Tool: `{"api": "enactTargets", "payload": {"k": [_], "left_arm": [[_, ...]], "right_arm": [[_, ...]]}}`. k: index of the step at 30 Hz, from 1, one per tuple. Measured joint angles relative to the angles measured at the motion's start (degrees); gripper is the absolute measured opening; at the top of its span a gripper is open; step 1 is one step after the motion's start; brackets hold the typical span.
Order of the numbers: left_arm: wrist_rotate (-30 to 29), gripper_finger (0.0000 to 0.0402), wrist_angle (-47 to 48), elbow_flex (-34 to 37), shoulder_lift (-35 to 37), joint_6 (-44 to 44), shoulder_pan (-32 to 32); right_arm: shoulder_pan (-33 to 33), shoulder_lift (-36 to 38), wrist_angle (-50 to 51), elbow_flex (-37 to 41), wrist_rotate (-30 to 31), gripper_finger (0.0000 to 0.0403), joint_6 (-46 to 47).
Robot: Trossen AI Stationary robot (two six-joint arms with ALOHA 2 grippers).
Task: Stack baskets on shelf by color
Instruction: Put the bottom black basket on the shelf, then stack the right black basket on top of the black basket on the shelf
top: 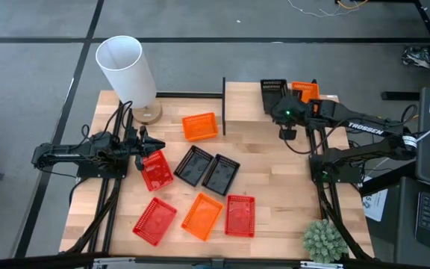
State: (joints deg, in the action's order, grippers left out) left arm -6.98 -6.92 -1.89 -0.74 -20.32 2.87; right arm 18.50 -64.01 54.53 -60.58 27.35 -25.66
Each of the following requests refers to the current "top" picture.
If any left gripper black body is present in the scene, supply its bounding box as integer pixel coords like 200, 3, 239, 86
131, 126, 157, 157

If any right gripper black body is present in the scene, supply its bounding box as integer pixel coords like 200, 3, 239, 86
270, 96, 310, 130

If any red plastic slotted basket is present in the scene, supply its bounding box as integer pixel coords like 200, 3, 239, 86
224, 194, 257, 238
131, 197, 178, 247
140, 149, 175, 192

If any orange plastic slotted basket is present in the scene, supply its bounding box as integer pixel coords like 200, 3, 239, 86
181, 111, 219, 143
180, 192, 225, 242
290, 81, 321, 113

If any black plastic slotted basket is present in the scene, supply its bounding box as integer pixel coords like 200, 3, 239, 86
202, 153, 241, 197
260, 78, 289, 115
173, 144, 215, 188

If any black metal crossbar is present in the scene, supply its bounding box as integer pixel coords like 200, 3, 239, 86
156, 92, 223, 99

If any white lamp wooden base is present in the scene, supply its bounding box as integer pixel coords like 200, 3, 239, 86
95, 35, 163, 126

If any black desk foot bar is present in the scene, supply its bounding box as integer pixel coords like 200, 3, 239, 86
381, 90, 422, 102

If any black table edge bar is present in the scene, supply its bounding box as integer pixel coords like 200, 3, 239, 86
0, 252, 430, 269

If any white printed paper sheet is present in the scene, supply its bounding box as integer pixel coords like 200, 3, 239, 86
362, 175, 389, 223

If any green artificial succulent plant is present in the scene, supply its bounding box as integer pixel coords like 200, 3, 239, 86
302, 219, 349, 265

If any person's foot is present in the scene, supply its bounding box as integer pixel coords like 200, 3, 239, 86
401, 46, 430, 69

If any black desk surface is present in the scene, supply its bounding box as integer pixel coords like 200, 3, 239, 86
393, 176, 430, 269

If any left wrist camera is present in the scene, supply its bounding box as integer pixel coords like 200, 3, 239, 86
134, 154, 148, 172

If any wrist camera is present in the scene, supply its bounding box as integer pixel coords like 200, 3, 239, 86
278, 128, 298, 142
134, 154, 148, 172

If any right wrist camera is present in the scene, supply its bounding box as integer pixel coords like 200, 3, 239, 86
278, 128, 298, 142

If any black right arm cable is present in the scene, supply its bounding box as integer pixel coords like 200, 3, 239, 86
281, 118, 349, 155

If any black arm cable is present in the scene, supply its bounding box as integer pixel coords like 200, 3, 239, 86
281, 118, 349, 155
81, 99, 134, 140

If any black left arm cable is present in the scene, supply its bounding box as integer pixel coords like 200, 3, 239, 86
81, 99, 134, 140

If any wooden shelf black frame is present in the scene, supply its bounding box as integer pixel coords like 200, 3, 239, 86
221, 77, 323, 136

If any black metal frame rail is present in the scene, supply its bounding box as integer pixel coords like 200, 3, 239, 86
101, 108, 136, 256
318, 125, 373, 261
86, 100, 126, 256
306, 123, 330, 222

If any thin white floor cable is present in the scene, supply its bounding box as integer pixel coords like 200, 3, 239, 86
287, 0, 352, 19

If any orange floor cable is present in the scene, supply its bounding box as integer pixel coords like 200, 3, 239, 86
336, 0, 369, 10

